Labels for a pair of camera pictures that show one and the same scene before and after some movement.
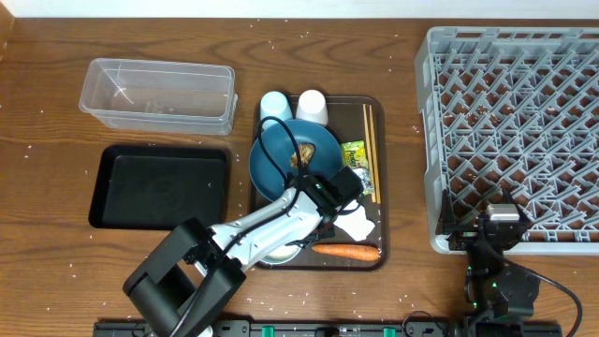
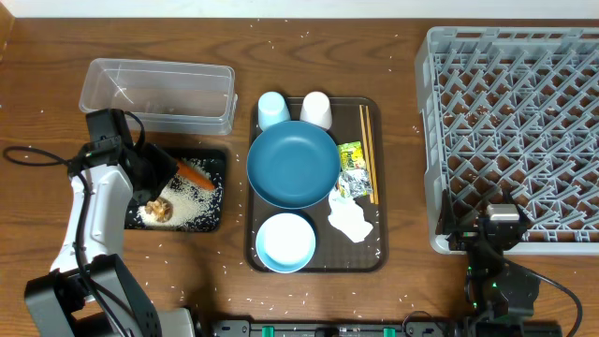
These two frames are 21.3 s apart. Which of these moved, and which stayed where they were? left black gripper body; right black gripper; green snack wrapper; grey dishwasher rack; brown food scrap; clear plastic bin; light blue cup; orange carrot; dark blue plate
Moved: left black gripper body; orange carrot; brown food scrap
Stayed: light blue cup; grey dishwasher rack; right black gripper; green snack wrapper; clear plastic bin; dark blue plate
